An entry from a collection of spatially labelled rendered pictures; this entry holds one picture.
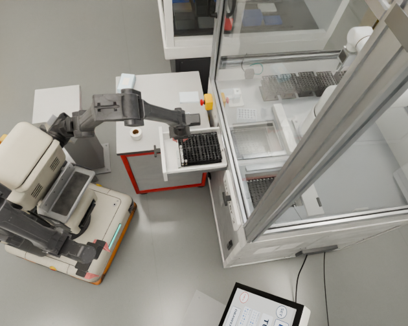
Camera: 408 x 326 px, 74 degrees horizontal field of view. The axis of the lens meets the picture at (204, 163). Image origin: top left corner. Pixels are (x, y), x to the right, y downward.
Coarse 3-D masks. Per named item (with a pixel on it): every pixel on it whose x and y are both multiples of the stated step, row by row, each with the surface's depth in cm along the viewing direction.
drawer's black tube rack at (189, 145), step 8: (192, 136) 152; (200, 136) 156; (208, 136) 152; (216, 136) 153; (184, 144) 150; (192, 144) 149; (200, 144) 150; (208, 144) 153; (216, 144) 150; (184, 152) 151; (192, 152) 147; (200, 152) 147; (208, 152) 152; (216, 152) 148; (184, 160) 144; (192, 160) 148; (200, 160) 148; (208, 160) 146; (216, 160) 149
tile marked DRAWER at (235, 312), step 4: (232, 308) 105; (236, 308) 104; (232, 312) 103; (236, 312) 102; (228, 316) 104; (232, 316) 102; (236, 316) 101; (228, 320) 103; (232, 320) 101; (236, 320) 100; (228, 324) 102; (232, 324) 100
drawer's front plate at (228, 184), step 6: (228, 174) 139; (228, 180) 137; (228, 186) 138; (228, 192) 140; (234, 198) 133; (234, 204) 131; (234, 210) 130; (234, 216) 131; (234, 222) 132; (240, 222) 127; (234, 228) 134
